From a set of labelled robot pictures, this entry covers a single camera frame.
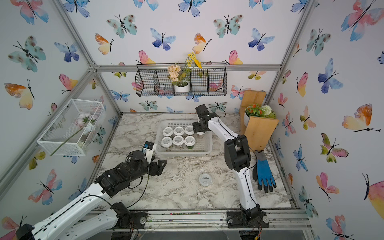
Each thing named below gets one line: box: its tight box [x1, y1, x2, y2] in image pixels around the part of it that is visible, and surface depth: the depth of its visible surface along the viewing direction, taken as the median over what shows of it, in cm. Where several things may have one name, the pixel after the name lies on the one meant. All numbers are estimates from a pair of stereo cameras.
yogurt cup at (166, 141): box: [161, 136, 173, 147], surface depth 97 cm
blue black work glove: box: [252, 150, 277, 193], surface depth 88 cm
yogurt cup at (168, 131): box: [162, 127, 174, 137], surface depth 101 cm
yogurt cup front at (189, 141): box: [184, 135, 196, 150], surface depth 97 cm
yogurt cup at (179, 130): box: [173, 126, 185, 136], surface depth 101 cm
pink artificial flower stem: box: [49, 112, 98, 157], surface depth 74 cm
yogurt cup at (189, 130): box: [184, 125, 194, 136], surface depth 102 cm
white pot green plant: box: [243, 103, 277, 127], surface depth 93 cm
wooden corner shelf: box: [240, 90, 280, 152], surface depth 86 cm
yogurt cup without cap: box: [198, 173, 212, 187], surface depth 84 cm
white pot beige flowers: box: [167, 52, 202, 93], surface depth 86 cm
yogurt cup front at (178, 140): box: [172, 135, 185, 146], surface depth 97 cm
